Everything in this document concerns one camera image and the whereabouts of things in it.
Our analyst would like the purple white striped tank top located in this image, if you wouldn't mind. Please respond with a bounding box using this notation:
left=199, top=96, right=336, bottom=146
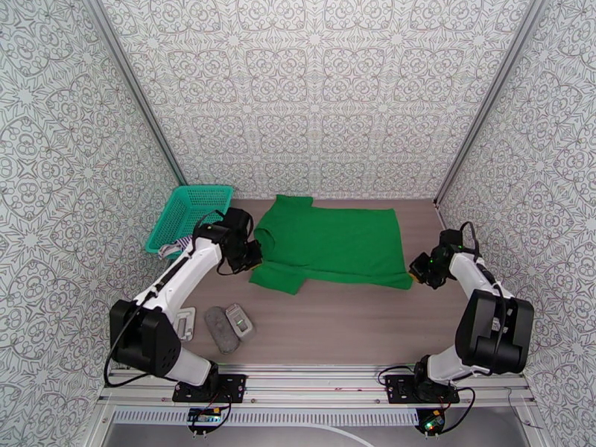
left=158, top=235, right=194, bottom=261

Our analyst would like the green t-shirt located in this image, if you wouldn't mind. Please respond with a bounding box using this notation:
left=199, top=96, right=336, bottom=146
left=249, top=194, right=414, bottom=297

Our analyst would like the green plastic mesh basket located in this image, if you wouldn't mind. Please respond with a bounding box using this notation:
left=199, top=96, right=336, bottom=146
left=145, top=185, right=235, bottom=256

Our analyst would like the grey white small device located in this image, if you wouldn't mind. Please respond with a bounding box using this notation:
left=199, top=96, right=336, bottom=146
left=225, top=302, right=256, bottom=340

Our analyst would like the grey felt pouch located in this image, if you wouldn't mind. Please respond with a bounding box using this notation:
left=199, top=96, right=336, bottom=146
left=203, top=305, right=241, bottom=356

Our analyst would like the white plastic stand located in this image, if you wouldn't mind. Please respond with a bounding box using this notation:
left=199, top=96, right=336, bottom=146
left=176, top=307, right=197, bottom=343

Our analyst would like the right round circuit board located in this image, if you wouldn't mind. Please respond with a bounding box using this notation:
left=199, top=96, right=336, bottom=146
left=415, top=408, right=446, bottom=435

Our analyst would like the left green circuit board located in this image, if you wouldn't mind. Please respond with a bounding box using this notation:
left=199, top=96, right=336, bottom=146
left=187, top=407, right=221, bottom=426

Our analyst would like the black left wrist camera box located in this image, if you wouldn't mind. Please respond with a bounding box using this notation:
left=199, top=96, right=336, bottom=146
left=225, top=208, right=254, bottom=239

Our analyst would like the aluminium table side rail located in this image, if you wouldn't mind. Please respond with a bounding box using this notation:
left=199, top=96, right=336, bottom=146
left=435, top=203, right=460, bottom=256

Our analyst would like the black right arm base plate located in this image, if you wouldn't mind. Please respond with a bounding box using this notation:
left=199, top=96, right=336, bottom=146
left=385, top=373, right=460, bottom=406

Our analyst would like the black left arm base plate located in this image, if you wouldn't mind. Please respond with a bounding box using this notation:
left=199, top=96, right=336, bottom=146
left=172, top=373, right=248, bottom=405

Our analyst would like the aluminium front rail frame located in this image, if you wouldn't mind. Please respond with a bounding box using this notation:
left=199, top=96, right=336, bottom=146
left=96, top=364, right=536, bottom=410

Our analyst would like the white slotted cable duct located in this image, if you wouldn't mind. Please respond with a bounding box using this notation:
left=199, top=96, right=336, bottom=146
left=111, top=409, right=420, bottom=427

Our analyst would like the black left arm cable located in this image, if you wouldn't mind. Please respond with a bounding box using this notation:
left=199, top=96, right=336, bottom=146
left=102, top=209, right=256, bottom=389

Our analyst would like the aluminium corner post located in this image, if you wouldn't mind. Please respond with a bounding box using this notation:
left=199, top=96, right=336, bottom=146
left=79, top=0, right=190, bottom=187
left=433, top=0, right=554, bottom=207

